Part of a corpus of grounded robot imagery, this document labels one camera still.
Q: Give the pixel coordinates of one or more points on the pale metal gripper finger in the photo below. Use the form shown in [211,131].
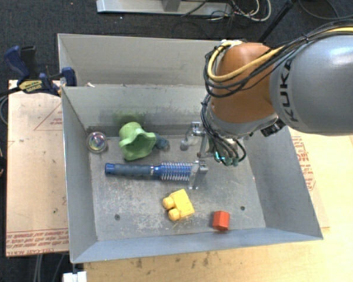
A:
[199,173]
[196,129]

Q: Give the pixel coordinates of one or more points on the yellow toy building block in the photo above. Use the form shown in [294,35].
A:
[181,204]

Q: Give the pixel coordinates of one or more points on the red hexagonal block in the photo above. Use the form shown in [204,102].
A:
[221,220]

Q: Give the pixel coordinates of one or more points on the green plastic cup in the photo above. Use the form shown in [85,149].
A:
[136,145]

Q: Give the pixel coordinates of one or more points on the grey metal bin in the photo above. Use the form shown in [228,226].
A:
[141,207]

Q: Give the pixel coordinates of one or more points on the blue hair brush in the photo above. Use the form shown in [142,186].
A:
[129,170]

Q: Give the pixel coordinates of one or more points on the clear glass ball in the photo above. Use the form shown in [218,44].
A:
[96,142]

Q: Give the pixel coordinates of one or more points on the brown cardboard board red print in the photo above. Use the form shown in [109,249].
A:
[35,172]

